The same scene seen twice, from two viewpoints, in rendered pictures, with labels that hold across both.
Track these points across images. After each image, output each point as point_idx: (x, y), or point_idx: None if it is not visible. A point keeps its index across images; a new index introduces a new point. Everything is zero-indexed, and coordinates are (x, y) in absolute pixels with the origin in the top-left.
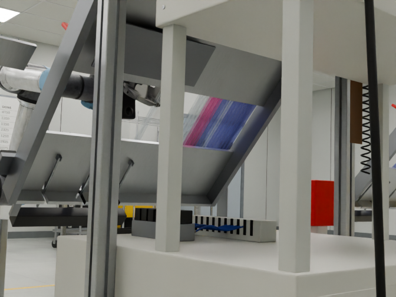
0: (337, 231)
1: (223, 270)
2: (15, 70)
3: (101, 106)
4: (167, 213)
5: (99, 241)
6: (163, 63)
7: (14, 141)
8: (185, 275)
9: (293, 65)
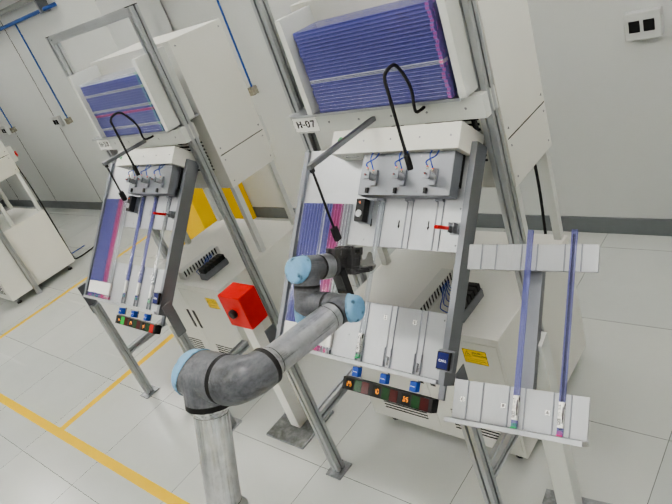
0: (363, 279)
1: None
2: (295, 344)
3: (523, 239)
4: None
5: None
6: (519, 202)
7: (234, 465)
8: (548, 272)
9: (552, 175)
